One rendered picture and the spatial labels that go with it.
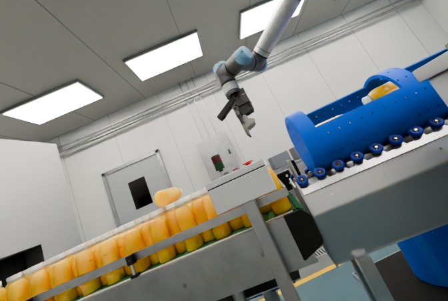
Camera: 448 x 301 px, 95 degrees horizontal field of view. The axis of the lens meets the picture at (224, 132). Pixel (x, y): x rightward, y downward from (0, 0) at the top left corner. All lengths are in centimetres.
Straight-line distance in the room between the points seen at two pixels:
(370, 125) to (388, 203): 28
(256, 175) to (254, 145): 362
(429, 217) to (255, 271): 65
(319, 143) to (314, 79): 415
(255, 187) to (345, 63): 493
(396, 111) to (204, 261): 88
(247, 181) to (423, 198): 65
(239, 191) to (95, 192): 453
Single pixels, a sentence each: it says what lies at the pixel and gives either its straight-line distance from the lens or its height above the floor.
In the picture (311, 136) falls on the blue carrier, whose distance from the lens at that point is 86.
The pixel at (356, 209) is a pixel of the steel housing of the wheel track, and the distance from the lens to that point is 93.
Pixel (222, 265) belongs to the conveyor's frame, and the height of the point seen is 83.
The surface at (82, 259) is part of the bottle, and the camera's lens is 116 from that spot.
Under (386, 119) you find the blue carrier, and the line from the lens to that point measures 97.
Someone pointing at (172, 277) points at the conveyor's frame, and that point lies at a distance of 92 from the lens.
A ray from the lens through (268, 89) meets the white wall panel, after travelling 464.
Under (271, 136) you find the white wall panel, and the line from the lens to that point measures 433.
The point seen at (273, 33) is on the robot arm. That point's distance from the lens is 98.
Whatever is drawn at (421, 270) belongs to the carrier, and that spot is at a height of 22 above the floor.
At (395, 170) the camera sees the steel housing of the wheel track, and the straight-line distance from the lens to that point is 97.
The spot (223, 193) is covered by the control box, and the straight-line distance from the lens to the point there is 66.
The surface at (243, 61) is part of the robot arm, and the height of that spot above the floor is 149.
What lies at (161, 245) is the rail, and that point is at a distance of 92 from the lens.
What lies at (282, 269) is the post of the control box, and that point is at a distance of 74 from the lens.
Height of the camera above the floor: 109
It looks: 12 degrees up
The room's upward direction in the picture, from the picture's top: 24 degrees counter-clockwise
